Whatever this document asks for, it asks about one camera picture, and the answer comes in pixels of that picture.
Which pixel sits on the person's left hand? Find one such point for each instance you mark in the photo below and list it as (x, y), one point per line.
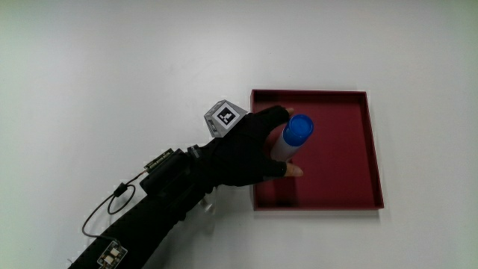
(239, 153)

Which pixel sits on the blue capped white glue stick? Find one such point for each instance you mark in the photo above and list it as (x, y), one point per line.
(295, 130)

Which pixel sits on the dark red square plate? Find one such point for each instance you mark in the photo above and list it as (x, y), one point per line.
(336, 168)

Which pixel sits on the person's left forearm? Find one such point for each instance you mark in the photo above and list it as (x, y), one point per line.
(157, 209)

